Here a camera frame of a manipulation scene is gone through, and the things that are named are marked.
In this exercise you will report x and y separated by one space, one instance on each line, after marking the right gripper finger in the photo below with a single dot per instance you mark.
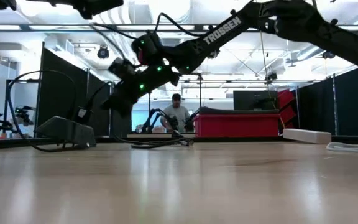
117 104

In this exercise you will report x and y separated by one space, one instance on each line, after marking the small black USB charger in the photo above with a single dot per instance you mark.
81 113

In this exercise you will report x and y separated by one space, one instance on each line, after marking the grey pyramid power hub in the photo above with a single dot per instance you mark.
64 132

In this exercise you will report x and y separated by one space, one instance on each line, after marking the white power strip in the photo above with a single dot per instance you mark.
306 136

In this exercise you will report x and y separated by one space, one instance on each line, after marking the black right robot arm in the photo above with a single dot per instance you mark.
222 31

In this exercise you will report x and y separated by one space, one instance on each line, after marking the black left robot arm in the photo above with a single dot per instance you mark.
98 6

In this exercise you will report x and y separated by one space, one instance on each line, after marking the person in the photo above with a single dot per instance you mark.
176 113

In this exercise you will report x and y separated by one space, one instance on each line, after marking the black partition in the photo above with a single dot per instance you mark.
57 99
353 105

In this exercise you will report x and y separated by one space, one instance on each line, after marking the black overhead crossbeam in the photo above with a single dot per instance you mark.
57 28

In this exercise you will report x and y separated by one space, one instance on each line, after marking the red plastic bin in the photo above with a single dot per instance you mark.
238 125

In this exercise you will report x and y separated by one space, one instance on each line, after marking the black monitor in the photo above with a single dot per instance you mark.
250 100

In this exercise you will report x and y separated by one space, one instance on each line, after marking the red shelf bins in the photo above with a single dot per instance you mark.
286 107

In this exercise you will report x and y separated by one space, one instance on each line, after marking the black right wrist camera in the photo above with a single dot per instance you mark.
121 67

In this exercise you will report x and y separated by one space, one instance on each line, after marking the small black bracket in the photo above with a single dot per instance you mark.
176 133

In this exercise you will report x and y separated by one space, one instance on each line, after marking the thin black station frame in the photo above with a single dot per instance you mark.
200 93

